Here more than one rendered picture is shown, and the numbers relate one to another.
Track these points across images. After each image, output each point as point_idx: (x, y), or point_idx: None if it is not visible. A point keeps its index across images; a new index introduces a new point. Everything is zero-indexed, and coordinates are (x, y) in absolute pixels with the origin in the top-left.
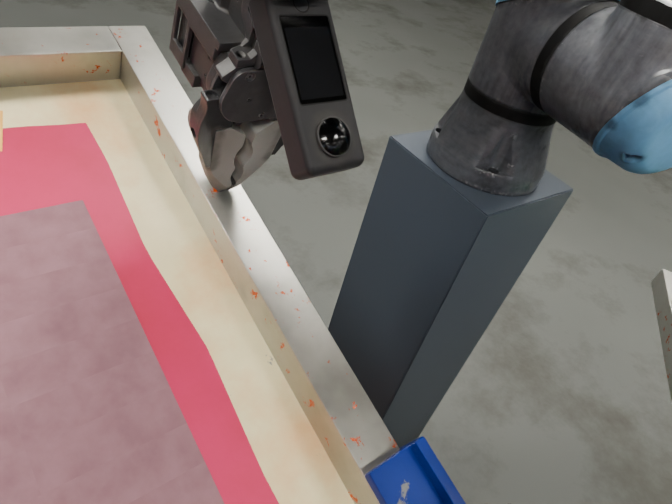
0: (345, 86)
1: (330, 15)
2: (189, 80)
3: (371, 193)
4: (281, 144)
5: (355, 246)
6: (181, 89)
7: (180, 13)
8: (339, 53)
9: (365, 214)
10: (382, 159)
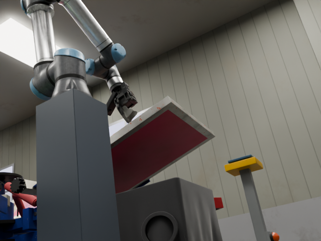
0: (107, 102)
1: (111, 94)
2: (132, 106)
3: (108, 126)
4: (120, 113)
5: (111, 152)
6: (150, 107)
7: (134, 97)
8: (109, 98)
9: (109, 136)
10: (107, 113)
